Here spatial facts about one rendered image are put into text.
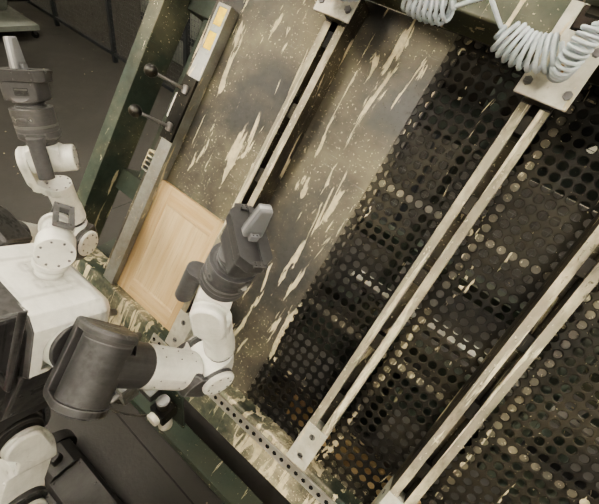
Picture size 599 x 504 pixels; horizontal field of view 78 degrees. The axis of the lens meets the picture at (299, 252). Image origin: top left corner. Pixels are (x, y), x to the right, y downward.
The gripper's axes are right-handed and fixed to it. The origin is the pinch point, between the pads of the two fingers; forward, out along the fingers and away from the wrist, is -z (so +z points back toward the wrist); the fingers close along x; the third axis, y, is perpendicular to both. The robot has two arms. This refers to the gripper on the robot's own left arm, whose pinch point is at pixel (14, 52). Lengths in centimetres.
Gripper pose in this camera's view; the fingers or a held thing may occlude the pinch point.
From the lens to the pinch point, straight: 108.9
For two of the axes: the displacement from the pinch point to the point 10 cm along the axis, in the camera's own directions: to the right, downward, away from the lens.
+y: -0.5, 5.1, -8.6
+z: -0.4, 8.6, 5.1
